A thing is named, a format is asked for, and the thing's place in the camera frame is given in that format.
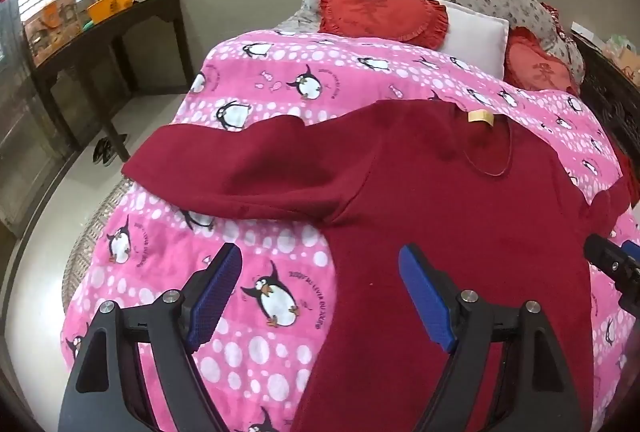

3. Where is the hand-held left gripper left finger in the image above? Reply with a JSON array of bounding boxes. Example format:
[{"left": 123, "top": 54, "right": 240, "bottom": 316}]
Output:
[{"left": 57, "top": 242, "right": 244, "bottom": 432}]

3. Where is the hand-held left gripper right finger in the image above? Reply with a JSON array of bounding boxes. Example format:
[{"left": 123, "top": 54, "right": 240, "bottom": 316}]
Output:
[{"left": 397, "top": 243, "right": 586, "bottom": 432}]

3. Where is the dark red sweater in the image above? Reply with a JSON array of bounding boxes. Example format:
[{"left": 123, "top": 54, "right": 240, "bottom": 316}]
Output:
[{"left": 121, "top": 98, "right": 632, "bottom": 432}]

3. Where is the dark carved wooden headboard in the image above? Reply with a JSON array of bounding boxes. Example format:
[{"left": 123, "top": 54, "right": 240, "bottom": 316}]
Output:
[{"left": 570, "top": 34, "right": 640, "bottom": 208}]

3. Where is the pair of dark shoes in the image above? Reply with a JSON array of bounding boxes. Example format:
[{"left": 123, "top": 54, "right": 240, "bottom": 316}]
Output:
[{"left": 103, "top": 135, "right": 128, "bottom": 163}]

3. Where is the pale plastic bag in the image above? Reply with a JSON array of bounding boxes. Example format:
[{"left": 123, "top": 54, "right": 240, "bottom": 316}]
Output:
[{"left": 602, "top": 34, "right": 640, "bottom": 88}]

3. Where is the small red heart pillow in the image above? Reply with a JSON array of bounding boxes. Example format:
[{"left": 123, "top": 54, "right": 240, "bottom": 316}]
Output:
[{"left": 504, "top": 27, "right": 581, "bottom": 95}]

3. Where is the pink penguin print blanket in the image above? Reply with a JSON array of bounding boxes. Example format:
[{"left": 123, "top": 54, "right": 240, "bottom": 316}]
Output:
[{"left": 60, "top": 29, "right": 640, "bottom": 432}]

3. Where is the glass sliding door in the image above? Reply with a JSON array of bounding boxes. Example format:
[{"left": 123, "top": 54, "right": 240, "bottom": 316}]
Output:
[{"left": 0, "top": 0, "right": 83, "bottom": 238}]

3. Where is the white pillow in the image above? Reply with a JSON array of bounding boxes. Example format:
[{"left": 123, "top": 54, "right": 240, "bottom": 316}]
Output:
[{"left": 440, "top": 1, "right": 511, "bottom": 80}]

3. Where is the large red heart pillow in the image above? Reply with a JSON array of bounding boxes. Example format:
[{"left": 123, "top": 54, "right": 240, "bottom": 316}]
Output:
[{"left": 318, "top": 0, "right": 449, "bottom": 50}]

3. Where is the dark wooden table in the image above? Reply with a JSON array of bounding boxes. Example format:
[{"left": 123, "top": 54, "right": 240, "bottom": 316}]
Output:
[{"left": 22, "top": 0, "right": 196, "bottom": 163}]

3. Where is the orange plastic basin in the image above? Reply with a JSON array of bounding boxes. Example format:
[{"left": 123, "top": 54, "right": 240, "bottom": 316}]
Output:
[{"left": 86, "top": 0, "right": 138, "bottom": 24}]

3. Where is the cardboard box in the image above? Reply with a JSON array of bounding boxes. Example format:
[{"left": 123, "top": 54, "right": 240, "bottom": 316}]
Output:
[{"left": 24, "top": 0, "right": 83, "bottom": 63}]

